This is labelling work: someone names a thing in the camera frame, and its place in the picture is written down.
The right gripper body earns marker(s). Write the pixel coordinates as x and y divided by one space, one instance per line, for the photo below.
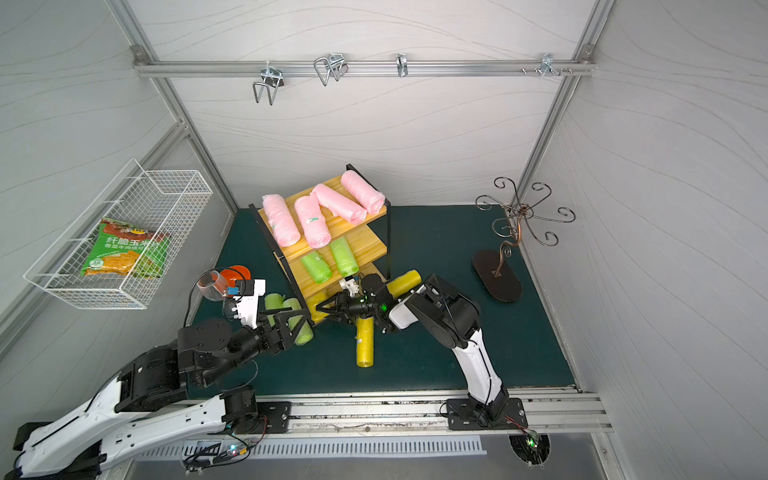
348 304

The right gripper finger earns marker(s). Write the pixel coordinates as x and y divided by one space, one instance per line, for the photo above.
340 316
336 303

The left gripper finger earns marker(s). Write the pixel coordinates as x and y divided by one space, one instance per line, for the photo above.
289 319
288 337

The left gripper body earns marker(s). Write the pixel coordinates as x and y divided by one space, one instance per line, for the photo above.
270 335

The yellow roll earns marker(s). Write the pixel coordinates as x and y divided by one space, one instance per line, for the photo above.
404 284
313 302
365 342

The green roll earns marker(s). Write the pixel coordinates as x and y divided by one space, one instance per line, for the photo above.
344 258
305 332
316 267
273 301

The green roll front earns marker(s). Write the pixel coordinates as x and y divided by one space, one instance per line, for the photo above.
344 258

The pink roll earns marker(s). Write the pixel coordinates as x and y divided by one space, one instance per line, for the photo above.
312 221
339 205
284 228
364 193

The pink roll front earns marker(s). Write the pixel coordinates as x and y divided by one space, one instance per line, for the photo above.
364 193

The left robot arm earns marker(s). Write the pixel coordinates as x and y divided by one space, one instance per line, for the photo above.
143 406

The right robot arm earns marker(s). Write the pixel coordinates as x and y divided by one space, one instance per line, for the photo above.
446 313

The green roll beside shelf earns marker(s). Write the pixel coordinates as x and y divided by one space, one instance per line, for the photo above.
305 332

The orange plastic bowl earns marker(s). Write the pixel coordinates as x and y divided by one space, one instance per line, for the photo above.
235 273

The clear plastic goblet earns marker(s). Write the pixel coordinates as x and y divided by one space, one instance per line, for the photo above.
212 286

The green snack bag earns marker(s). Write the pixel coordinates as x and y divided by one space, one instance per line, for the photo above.
122 248

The metal hook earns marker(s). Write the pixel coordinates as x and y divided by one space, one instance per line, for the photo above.
401 65
267 87
332 66
547 68

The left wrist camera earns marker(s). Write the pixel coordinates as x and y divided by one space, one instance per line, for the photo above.
242 301

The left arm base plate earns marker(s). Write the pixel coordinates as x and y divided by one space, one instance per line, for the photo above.
271 417

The copper wire jewelry stand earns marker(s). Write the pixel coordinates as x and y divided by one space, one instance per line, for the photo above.
491 266

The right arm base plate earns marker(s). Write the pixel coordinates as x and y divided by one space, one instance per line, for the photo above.
464 414

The white wire basket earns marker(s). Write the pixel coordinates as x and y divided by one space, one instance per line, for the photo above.
165 201

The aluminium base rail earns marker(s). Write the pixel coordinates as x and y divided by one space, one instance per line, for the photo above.
555 410

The aluminium top rail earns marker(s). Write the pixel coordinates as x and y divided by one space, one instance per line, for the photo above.
583 65

